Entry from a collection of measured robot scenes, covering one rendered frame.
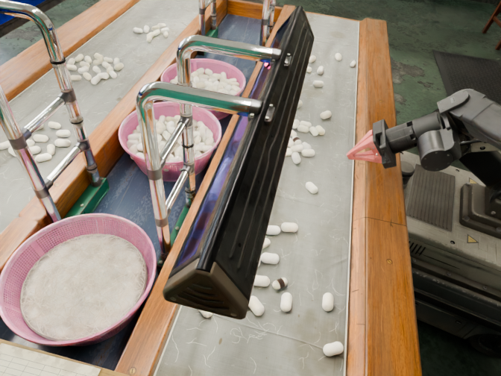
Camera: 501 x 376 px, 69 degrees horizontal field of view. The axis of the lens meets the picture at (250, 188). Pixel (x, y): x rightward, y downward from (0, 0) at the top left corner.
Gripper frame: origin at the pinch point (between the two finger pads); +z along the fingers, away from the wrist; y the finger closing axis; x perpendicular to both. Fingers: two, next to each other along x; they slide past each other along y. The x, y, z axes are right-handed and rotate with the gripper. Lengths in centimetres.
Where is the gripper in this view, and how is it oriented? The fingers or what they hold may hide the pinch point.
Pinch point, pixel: (350, 155)
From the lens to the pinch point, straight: 88.8
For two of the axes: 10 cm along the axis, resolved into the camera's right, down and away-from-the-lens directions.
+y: -2.2, 6.8, -7.0
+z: -8.0, 2.8, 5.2
